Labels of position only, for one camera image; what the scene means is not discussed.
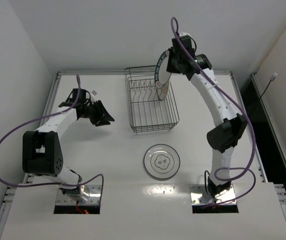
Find white plate blue text rim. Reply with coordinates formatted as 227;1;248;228
154;50;171;89

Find small white green-rimmed plate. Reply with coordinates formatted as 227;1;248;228
143;144;181;181

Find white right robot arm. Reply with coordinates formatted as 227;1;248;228
167;33;247;197

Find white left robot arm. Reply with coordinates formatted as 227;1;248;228
22;88;114;203

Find grey wire dish rack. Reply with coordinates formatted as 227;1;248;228
124;65;179;134

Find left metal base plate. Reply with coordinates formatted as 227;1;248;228
56;184;102;206

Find metal base plate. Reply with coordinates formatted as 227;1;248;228
189;184;236;206
56;184;102;206

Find black cable white plug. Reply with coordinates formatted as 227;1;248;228
247;72;278;118

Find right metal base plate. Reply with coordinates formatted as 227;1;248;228
189;184;236;206

